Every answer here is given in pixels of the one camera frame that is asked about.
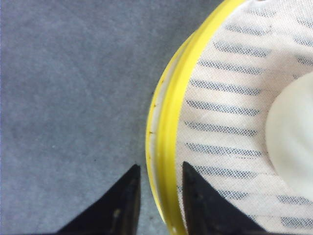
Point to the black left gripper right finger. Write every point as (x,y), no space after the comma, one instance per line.
(208,213)

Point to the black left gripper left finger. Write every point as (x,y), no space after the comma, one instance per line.
(115,213)

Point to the bamboo steamer basket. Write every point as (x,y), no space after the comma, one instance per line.
(163,121)

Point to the white bun in left basket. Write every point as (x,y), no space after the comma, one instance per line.
(289,135)

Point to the striped steamer liner cloth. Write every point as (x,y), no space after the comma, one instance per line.
(258,49)

